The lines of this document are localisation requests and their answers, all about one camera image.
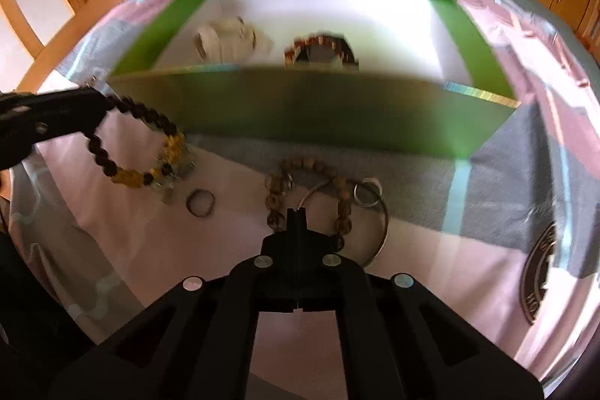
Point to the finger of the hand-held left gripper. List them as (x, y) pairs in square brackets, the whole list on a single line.
[(61, 100), (65, 126)]

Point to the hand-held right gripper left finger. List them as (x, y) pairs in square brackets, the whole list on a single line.
[(283, 250)]

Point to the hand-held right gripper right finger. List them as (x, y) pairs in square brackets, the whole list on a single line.
[(318, 250)]

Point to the thin silver bangle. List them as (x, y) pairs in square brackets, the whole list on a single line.
[(386, 219)]

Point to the green cardboard box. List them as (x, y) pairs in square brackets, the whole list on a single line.
[(328, 114)]

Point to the patchwork printed bedsheet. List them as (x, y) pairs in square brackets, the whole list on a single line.
[(492, 217)]

